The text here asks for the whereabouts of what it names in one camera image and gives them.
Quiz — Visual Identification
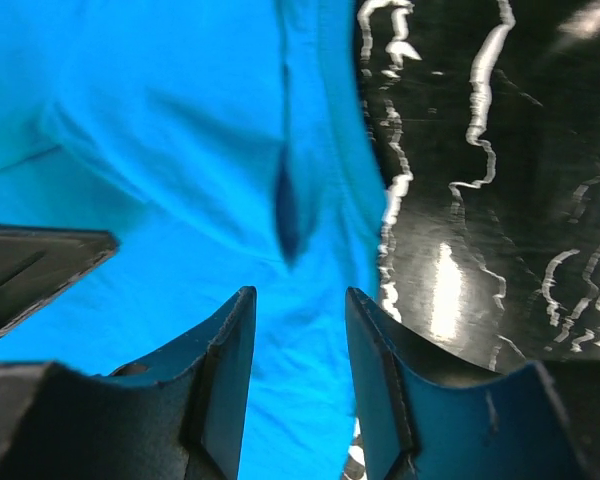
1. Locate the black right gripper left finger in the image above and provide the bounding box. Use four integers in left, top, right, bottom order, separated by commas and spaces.
0, 287, 257, 479

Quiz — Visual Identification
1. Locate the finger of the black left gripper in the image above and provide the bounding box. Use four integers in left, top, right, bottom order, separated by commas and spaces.
0, 224, 119, 339

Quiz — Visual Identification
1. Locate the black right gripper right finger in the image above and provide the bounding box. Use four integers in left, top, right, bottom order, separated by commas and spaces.
346, 288, 590, 479

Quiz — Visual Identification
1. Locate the blue t shirt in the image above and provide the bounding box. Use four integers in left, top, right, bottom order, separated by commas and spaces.
0, 1, 386, 479

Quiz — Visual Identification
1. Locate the black marble pattern mat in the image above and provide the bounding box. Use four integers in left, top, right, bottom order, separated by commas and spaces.
354, 1, 600, 479

